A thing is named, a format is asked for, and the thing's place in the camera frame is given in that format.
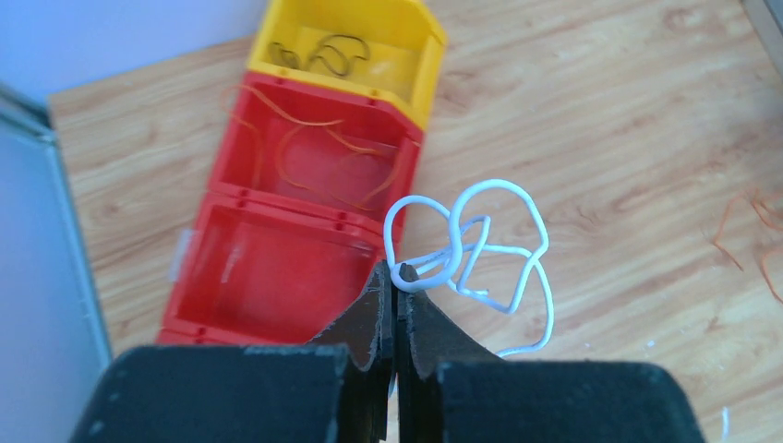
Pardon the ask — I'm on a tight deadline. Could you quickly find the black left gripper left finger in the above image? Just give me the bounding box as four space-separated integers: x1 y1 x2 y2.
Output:
70 262 393 442

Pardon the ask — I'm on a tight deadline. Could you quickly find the red plastic bin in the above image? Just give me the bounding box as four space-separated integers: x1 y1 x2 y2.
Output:
208 71 425 232
156 194 383 344

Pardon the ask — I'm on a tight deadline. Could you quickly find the red plastic bin far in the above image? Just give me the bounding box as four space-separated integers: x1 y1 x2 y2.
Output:
208 71 425 232

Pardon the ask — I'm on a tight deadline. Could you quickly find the white wire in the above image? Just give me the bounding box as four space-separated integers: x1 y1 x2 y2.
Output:
382 178 557 360

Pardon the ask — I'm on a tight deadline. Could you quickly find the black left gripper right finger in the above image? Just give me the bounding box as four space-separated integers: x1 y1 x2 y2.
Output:
396 290 704 442

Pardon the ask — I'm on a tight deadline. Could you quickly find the black wire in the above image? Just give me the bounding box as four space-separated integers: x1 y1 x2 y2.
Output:
268 33 373 79

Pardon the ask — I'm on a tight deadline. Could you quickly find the yellow plastic bin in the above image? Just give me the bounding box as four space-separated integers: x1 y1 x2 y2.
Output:
247 0 448 129

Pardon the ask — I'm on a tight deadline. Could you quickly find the red plastic bin middle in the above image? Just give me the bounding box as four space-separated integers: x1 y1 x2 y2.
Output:
156 194 383 344

